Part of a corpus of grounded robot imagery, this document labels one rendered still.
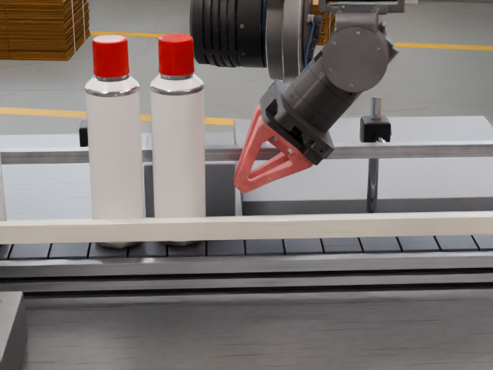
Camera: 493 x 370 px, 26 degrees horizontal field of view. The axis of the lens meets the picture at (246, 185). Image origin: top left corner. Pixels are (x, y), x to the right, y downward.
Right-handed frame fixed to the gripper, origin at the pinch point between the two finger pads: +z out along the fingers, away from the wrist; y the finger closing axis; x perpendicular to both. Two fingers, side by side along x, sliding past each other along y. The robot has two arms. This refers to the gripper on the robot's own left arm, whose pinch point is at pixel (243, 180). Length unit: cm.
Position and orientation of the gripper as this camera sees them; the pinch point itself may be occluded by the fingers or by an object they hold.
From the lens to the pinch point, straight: 105.9
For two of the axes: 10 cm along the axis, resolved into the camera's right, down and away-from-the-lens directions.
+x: 7.6, 5.9, 2.7
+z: -6.5, 7.2, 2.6
